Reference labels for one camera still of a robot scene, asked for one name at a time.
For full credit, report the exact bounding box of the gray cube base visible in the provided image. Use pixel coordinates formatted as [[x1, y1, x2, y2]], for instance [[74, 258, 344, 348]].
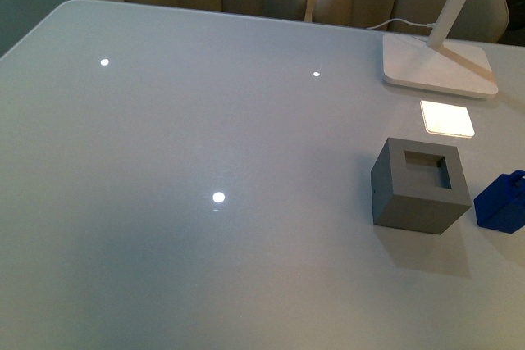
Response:
[[371, 137, 472, 234]]

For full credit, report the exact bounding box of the white lamp cable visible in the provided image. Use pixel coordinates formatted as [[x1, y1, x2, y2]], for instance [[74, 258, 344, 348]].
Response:
[[366, 19, 438, 32]]

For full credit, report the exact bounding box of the white desk lamp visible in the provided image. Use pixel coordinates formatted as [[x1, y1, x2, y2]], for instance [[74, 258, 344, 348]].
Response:
[[382, 0, 499, 99]]

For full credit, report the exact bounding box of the blue block part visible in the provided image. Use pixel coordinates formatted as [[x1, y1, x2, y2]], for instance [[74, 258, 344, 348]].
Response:
[[474, 170, 524, 234]]

